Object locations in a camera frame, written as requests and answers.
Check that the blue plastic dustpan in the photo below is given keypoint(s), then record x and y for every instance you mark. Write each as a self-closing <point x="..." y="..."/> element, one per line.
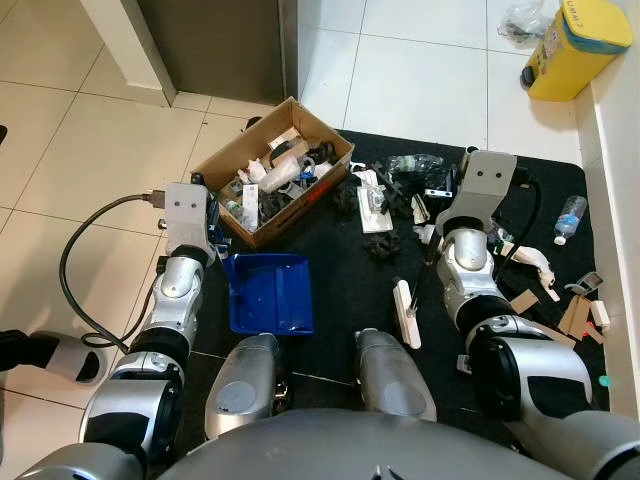
<point x="270" y="300"/>

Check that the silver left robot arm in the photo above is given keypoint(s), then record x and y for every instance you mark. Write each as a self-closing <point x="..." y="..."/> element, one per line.
<point x="170" y="285"/>

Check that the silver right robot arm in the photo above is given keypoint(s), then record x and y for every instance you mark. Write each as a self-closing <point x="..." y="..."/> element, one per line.
<point x="470" y="270"/>

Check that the black floor mat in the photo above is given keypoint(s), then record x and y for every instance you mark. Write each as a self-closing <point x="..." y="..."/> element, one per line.
<point x="340" y="290"/>

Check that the silver left robot leg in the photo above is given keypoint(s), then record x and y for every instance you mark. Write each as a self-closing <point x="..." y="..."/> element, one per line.
<point x="245" y="385"/>

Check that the silver robot leg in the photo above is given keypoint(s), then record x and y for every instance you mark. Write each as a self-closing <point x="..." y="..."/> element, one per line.
<point x="395" y="375"/>
<point x="245" y="385"/>

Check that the white board with black wheels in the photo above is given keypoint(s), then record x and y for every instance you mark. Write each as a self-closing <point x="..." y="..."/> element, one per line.
<point x="372" y="210"/>

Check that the dark door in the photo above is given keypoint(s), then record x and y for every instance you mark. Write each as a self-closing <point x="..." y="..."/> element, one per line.
<point x="210" y="45"/>

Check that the silver right robot leg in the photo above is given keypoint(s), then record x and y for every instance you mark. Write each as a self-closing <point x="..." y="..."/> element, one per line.
<point x="395" y="375"/>

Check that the grey metal clip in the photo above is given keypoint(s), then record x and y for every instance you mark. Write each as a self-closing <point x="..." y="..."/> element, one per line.
<point x="590" y="282"/>

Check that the small white block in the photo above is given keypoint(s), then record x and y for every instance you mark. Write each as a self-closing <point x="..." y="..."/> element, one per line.
<point x="600" y="313"/>

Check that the grey robot torso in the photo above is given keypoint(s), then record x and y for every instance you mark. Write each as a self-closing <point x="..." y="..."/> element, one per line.
<point x="370" y="450"/>

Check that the clear water bottle blue label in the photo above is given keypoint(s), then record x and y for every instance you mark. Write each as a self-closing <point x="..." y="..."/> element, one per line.
<point x="570" y="218"/>

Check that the folded brown cardboard piece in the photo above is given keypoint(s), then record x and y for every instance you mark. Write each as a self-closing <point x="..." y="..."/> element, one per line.
<point x="572" y="318"/>

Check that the small teal cap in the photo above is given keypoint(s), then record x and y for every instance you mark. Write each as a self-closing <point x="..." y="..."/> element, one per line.
<point x="604" y="380"/>

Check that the yellow plastic bin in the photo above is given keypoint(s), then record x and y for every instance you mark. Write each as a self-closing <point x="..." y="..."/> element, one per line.
<point x="575" y="60"/>

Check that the white crumpled plastic piece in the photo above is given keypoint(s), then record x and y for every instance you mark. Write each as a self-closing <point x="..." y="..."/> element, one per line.
<point x="530" y="262"/>

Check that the narrow brown cardboard strip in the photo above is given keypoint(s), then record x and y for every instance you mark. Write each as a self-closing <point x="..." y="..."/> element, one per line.
<point x="525" y="301"/>

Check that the clear plastic bag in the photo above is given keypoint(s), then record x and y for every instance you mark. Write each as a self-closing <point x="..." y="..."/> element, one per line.
<point x="520" y="22"/>

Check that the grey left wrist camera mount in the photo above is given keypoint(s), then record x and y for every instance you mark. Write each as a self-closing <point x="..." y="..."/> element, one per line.
<point x="185" y="210"/>

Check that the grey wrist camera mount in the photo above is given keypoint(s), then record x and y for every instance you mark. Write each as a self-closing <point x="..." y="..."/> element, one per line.
<point x="185" y="210"/>
<point x="485" y="180"/>

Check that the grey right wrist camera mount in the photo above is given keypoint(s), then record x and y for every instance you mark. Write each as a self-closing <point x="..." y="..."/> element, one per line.
<point x="485" y="180"/>

